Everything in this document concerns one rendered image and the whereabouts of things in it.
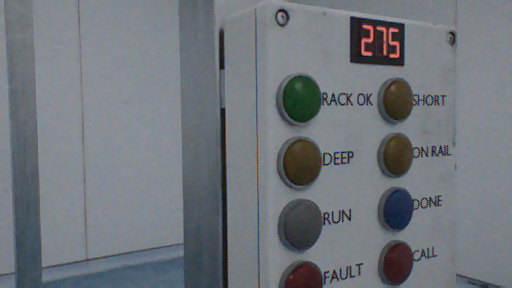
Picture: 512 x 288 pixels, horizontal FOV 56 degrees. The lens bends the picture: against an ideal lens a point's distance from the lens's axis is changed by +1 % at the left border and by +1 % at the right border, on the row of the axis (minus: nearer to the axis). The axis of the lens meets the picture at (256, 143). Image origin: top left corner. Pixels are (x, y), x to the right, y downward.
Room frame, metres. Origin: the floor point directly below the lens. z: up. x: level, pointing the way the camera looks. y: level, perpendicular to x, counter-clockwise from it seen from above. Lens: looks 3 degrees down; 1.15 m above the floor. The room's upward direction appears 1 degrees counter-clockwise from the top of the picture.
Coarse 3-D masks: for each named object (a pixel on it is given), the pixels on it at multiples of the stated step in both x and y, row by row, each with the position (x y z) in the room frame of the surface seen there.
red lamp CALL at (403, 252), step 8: (392, 248) 0.31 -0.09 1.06; (400, 248) 0.31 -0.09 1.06; (408, 248) 0.32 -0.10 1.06; (392, 256) 0.31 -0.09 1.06; (400, 256) 0.31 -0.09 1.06; (408, 256) 0.32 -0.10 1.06; (384, 264) 0.31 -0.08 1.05; (392, 264) 0.31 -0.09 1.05; (400, 264) 0.31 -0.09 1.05; (408, 264) 0.32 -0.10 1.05; (392, 272) 0.31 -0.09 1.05; (400, 272) 0.31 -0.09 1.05; (408, 272) 0.32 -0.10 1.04; (392, 280) 0.31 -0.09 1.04; (400, 280) 0.31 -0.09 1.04
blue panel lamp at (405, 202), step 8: (392, 192) 0.31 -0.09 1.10; (400, 192) 0.31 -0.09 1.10; (392, 200) 0.31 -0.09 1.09; (400, 200) 0.31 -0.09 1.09; (408, 200) 0.32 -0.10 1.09; (384, 208) 0.31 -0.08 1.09; (392, 208) 0.31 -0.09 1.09; (400, 208) 0.31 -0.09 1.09; (408, 208) 0.32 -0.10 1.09; (392, 216) 0.31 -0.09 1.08; (400, 216) 0.31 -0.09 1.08; (408, 216) 0.32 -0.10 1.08; (392, 224) 0.31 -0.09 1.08; (400, 224) 0.31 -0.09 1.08
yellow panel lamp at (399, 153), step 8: (400, 136) 0.31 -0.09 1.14; (392, 144) 0.31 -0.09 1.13; (400, 144) 0.31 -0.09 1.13; (408, 144) 0.32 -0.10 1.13; (392, 152) 0.31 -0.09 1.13; (400, 152) 0.31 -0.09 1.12; (408, 152) 0.32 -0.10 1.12; (392, 160) 0.31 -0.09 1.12; (400, 160) 0.31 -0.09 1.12; (408, 160) 0.32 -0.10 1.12; (392, 168) 0.31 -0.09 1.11; (400, 168) 0.31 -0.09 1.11; (408, 168) 0.32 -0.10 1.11
